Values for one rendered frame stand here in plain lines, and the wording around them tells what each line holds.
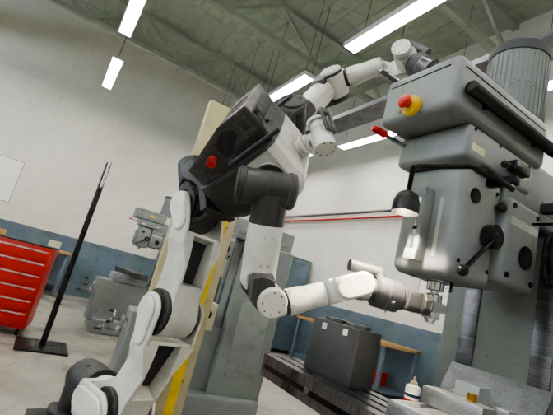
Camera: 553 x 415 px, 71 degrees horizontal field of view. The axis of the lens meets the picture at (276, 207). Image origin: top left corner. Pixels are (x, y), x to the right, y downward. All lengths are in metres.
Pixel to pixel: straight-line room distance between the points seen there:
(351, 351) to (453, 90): 0.85
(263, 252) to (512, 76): 1.06
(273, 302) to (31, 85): 9.55
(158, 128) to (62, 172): 2.42
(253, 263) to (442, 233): 0.52
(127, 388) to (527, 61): 1.67
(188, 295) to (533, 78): 1.34
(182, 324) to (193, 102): 9.74
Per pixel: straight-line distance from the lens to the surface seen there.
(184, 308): 1.28
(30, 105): 10.12
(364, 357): 1.41
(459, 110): 1.16
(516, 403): 1.47
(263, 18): 8.50
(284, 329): 8.52
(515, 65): 1.63
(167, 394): 2.74
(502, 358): 1.53
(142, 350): 1.27
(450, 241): 1.13
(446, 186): 1.19
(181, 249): 1.25
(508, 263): 1.29
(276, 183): 0.94
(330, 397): 1.30
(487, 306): 1.57
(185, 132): 10.52
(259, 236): 0.95
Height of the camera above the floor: 1.16
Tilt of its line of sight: 12 degrees up
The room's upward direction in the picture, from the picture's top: 15 degrees clockwise
